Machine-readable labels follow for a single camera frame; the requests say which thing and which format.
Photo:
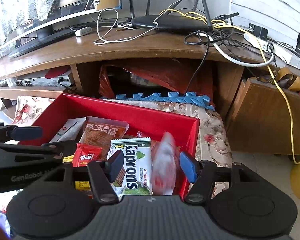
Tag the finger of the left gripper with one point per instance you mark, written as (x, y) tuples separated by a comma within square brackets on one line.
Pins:
[(26, 133)]

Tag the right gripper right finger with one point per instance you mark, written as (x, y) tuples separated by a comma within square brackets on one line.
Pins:
[(201, 174)]

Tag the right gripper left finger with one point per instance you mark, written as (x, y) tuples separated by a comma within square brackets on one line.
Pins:
[(102, 174)]

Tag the red yellow Trolli packet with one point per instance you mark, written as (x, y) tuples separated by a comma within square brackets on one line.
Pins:
[(81, 158)]

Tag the green Kaprons wafer packet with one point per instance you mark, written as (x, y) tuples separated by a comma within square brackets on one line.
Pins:
[(134, 177)]

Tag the white red sachet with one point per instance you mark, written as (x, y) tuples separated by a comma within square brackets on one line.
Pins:
[(164, 165)]

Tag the orange spicy snack packet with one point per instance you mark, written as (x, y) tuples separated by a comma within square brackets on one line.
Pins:
[(100, 132)]

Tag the pink red cake packet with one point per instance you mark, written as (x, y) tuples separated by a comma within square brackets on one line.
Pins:
[(144, 135)]

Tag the floral beige table cloth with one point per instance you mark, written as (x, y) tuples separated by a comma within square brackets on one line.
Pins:
[(214, 136)]

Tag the red cardboard box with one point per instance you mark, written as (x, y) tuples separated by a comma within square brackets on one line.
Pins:
[(152, 122)]

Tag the silver media player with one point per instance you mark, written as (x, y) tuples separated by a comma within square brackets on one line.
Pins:
[(38, 79)]

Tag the blue foam mat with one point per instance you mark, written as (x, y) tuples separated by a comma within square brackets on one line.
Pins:
[(173, 97)]

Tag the white small adapter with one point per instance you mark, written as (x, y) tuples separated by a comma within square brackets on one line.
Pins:
[(83, 31)]

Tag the wooden TV stand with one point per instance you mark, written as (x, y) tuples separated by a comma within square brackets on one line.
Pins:
[(79, 50)]

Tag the black television monitor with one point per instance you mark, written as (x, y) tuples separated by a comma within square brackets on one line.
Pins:
[(38, 31)]

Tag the white power strip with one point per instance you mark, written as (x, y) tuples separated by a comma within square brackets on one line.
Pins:
[(284, 54)]

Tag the black wifi router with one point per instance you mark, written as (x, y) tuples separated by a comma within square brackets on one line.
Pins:
[(198, 19)]

